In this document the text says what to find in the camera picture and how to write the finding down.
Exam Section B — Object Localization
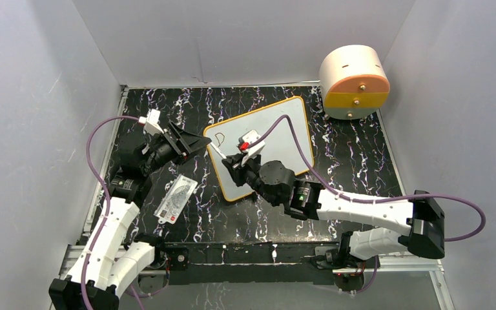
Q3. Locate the flat packaged ruler set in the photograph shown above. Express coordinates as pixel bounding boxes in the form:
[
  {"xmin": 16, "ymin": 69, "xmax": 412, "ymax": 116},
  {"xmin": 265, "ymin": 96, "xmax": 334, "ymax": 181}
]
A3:
[{"xmin": 154, "ymin": 174, "xmax": 198, "ymax": 224}]

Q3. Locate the round three drawer cabinet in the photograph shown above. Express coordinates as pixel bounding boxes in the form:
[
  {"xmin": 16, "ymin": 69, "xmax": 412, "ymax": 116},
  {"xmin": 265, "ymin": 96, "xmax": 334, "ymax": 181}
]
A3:
[{"xmin": 319, "ymin": 45, "xmax": 391, "ymax": 120}]

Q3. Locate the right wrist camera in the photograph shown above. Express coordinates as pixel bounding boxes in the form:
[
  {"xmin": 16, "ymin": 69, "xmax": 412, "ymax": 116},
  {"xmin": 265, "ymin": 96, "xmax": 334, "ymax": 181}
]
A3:
[{"xmin": 238, "ymin": 130, "xmax": 265, "ymax": 159}]

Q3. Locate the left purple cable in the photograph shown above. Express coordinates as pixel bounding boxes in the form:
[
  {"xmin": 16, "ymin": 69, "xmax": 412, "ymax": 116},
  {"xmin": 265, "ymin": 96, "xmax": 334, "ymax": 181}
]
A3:
[{"xmin": 80, "ymin": 115, "xmax": 150, "ymax": 310}]

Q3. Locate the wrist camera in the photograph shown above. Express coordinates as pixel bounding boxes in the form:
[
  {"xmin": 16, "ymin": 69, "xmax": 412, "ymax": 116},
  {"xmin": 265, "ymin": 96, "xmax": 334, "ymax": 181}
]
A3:
[
  {"xmin": 140, "ymin": 108, "xmax": 164, "ymax": 136},
  {"xmin": 238, "ymin": 130, "xmax": 265, "ymax": 159}
]

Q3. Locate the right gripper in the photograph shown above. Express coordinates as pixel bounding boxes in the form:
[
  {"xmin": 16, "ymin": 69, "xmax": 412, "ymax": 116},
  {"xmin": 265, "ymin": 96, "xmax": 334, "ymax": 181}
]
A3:
[{"xmin": 222, "ymin": 152, "xmax": 280, "ymax": 207}]

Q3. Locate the white whiteboard marker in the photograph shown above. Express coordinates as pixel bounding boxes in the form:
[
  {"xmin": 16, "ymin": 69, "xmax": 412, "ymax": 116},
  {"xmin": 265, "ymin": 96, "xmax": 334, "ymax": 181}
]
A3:
[{"xmin": 210, "ymin": 143, "xmax": 227, "ymax": 159}]

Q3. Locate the purple cable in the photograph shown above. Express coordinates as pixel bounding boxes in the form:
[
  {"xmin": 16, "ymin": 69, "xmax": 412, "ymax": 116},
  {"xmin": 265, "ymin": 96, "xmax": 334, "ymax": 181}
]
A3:
[
  {"xmin": 80, "ymin": 115, "xmax": 150, "ymax": 310},
  {"xmin": 241, "ymin": 114, "xmax": 487, "ymax": 296}
]

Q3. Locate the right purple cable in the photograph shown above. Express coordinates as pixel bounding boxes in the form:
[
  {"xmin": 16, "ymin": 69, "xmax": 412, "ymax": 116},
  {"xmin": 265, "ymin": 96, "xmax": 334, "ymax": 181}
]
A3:
[{"xmin": 241, "ymin": 114, "xmax": 487, "ymax": 296}]

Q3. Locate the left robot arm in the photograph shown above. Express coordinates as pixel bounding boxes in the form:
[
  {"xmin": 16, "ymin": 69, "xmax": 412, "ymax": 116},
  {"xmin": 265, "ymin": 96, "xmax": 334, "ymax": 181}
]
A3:
[{"xmin": 48, "ymin": 120, "xmax": 211, "ymax": 309}]

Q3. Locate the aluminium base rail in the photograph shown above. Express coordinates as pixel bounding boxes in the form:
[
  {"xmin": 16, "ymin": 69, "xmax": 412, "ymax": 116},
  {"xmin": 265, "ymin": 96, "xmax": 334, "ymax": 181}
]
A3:
[{"xmin": 59, "ymin": 242, "xmax": 445, "ymax": 274}]

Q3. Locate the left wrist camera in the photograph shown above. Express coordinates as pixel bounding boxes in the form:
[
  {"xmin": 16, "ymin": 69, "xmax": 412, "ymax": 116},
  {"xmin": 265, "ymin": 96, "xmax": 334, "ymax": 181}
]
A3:
[{"xmin": 140, "ymin": 108, "xmax": 164, "ymax": 136}]

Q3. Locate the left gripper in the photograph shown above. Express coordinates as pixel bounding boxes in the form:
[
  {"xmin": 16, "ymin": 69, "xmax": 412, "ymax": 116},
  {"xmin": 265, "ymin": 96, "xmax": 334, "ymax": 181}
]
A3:
[{"xmin": 141, "ymin": 123, "xmax": 212, "ymax": 176}]

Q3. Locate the yellow framed whiteboard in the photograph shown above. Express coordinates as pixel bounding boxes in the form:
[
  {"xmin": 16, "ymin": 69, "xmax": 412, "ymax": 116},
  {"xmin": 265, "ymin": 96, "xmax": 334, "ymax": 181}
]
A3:
[{"xmin": 203, "ymin": 96, "xmax": 315, "ymax": 202}]

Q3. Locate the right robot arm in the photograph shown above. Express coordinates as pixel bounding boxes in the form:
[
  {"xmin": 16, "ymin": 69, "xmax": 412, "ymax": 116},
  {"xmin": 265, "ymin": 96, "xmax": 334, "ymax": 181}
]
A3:
[{"xmin": 222, "ymin": 154, "xmax": 445, "ymax": 267}]

